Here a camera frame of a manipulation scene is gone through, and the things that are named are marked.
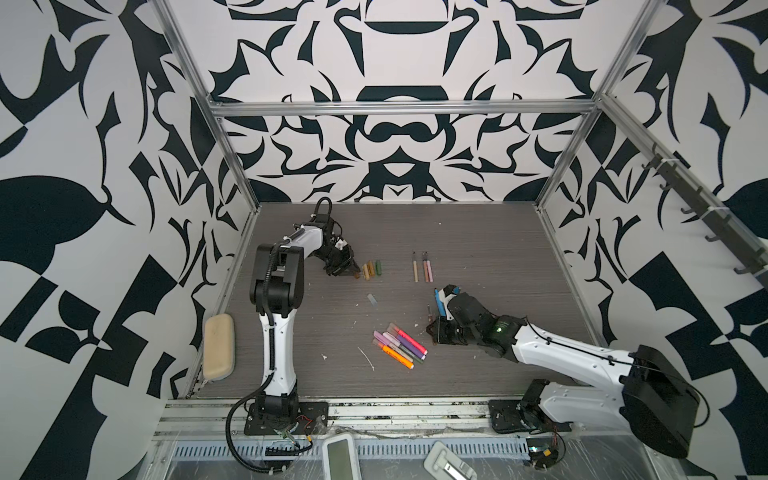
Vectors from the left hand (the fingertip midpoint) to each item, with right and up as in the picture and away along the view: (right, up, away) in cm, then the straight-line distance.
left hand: (359, 265), depth 100 cm
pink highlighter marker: (+15, -19, -13) cm, 28 cm away
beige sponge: (-37, -21, -17) cm, 45 cm away
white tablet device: (-1, -38, -34) cm, 51 cm away
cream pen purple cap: (+10, -21, -15) cm, 28 cm away
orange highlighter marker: (+14, -24, -17) cm, 33 cm away
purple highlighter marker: (+15, -21, -15) cm, 30 cm away
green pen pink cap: (+12, -20, -13) cm, 27 cm away
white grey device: (+22, -40, -33) cm, 57 cm away
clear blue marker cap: (+5, -10, -6) cm, 12 cm away
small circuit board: (+46, -41, -29) cm, 68 cm away
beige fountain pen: (+19, -1, +2) cm, 19 cm away
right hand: (+20, -15, -19) cm, 31 cm away
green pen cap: (+6, -1, +2) cm, 7 cm away
